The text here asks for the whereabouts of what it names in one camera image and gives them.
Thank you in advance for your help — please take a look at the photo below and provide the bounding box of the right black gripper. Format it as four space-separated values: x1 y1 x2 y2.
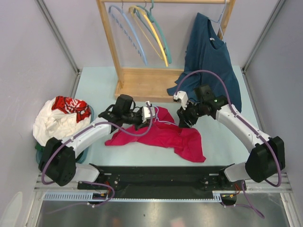
177 100 205 129

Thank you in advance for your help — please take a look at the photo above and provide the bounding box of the thin blue hanger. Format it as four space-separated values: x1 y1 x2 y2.
152 106 178 127

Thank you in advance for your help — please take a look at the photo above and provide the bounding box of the pink t shirt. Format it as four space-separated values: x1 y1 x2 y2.
105 106 206 163

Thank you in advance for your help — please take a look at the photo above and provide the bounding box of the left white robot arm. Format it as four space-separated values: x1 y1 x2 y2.
38 95 155 189

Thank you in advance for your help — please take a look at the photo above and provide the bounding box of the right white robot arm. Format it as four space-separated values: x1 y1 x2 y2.
173 85 285 190

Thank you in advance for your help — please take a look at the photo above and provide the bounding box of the dark blue t shirt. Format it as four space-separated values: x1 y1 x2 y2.
175 13 242 112

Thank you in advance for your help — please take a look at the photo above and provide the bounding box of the white and red shirt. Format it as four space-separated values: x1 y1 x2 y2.
33 96 91 146

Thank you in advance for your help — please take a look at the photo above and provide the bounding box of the light blue notched hanger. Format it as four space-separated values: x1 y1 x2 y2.
108 5 148 66

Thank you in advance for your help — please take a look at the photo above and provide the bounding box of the yellow hanger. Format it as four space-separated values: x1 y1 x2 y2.
128 6 169 67

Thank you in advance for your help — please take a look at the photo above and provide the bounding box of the teal hanger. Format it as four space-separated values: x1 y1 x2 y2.
136 0 172 64

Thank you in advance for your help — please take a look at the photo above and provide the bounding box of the wooden clothes rack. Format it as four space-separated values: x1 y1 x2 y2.
96 0 235 102

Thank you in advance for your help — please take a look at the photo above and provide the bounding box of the teal laundry basket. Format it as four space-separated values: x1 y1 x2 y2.
36 105 94 164

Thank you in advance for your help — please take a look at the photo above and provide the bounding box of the green garment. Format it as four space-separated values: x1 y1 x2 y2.
35 142 45 152

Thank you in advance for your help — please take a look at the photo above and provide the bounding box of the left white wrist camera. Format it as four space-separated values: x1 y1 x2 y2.
142 101 156 123

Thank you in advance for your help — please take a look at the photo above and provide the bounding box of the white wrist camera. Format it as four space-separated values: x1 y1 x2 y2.
173 91 188 110
142 101 156 123

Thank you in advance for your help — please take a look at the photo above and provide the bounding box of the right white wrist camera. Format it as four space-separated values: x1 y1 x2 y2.
173 91 188 110

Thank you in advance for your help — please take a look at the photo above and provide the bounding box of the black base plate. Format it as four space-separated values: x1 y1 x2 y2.
77 166 242 200

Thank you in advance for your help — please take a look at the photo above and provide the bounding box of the white slotted cable duct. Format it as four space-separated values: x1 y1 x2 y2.
44 192 222 202

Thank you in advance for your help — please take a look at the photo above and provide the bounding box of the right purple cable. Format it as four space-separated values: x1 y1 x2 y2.
176 70 283 219

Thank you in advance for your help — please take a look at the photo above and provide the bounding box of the light blue wire hanger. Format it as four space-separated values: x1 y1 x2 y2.
210 0 229 43

